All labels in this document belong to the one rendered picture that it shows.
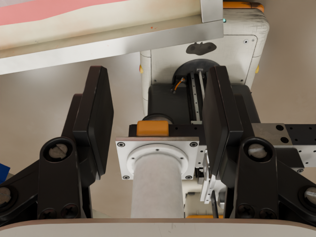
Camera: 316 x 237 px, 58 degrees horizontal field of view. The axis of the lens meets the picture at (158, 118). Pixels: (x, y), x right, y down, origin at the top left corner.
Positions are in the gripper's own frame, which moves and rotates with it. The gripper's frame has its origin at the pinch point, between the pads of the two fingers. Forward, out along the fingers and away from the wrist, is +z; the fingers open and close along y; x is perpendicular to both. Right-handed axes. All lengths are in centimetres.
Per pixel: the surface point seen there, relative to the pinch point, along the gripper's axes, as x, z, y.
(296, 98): -128, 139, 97
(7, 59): -25, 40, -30
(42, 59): -25, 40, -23
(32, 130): -162, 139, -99
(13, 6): -15, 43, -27
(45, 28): -20, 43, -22
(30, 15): -17, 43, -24
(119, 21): -18.4, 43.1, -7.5
